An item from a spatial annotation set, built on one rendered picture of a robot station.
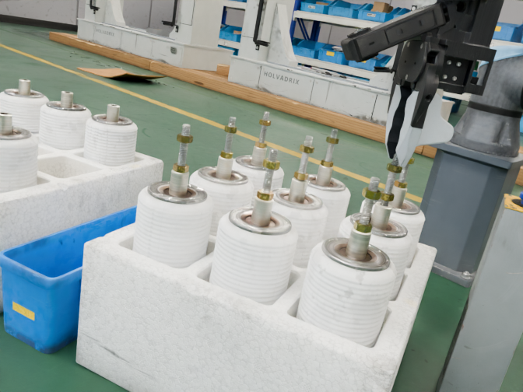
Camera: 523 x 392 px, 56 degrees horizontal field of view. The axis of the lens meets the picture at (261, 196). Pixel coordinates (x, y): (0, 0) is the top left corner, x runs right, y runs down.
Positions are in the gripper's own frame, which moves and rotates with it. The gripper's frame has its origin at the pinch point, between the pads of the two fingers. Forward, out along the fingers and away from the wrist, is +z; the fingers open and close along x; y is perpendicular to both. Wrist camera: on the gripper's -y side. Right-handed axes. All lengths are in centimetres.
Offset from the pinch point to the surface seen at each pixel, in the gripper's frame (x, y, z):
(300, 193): 4.8, -9.3, 8.6
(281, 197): 5.6, -11.7, 9.8
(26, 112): 46, -59, 13
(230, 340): -12.0, -17.6, 21.3
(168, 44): 359, -57, 12
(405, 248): -4.2, 3.0, 11.0
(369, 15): 525, 149, -49
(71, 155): 35, -47, 17
